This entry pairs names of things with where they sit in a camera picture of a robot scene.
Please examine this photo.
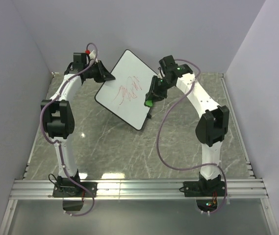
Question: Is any white whiteboard black frame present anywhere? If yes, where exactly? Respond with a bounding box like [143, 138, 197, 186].
[95, 49, 156, 130]

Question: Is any aluminium front rail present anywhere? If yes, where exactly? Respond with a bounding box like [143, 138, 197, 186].
[9, 178, 268, 200]

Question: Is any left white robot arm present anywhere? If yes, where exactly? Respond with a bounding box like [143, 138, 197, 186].
[40, 59, 115, 197]

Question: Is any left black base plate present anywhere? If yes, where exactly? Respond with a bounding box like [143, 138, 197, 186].
[52, 181, 98, 198]

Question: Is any aluminium right side rail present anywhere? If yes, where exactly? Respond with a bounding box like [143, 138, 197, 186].
[220, 73, 258, 179]

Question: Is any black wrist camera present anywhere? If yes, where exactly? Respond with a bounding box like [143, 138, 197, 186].
[72, 52, 90, 71]
[159, 55, 193, 78]

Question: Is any aluminium rail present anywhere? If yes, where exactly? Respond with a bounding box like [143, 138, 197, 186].
[9, 178, 268, 200]
[220, 73, 258, 179]

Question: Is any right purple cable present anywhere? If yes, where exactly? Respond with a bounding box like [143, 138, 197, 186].
[156, 58, 228, 216]

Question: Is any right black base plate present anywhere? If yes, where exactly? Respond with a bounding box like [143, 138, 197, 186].
[179, 175, 227, 197]

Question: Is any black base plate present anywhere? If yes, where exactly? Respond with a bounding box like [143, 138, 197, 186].
[179, 175, 227, 197]
[52, 181, 98, 198]

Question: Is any green whiteboard eraser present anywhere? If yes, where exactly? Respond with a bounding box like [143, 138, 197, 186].
[144, 99, 153, 108]

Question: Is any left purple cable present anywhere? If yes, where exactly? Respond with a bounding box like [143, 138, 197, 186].
[39, 43, 98, 217]

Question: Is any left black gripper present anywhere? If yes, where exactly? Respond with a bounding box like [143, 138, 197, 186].
[84, 60, 115, 83]

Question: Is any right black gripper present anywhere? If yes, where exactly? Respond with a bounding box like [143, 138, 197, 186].
[145, 76, 173, 104]

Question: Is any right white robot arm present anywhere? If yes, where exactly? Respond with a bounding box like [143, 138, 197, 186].
[145, 73, 229, 196]

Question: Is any purple cable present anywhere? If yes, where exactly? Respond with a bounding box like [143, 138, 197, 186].
[39, 43, 98, 217]
[156, 58, 228, 216]

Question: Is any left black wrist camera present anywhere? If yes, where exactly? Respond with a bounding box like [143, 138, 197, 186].
[72, 52, 90, 71]

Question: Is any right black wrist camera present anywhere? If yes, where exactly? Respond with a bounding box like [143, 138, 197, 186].
[159, 55, 193, 78]

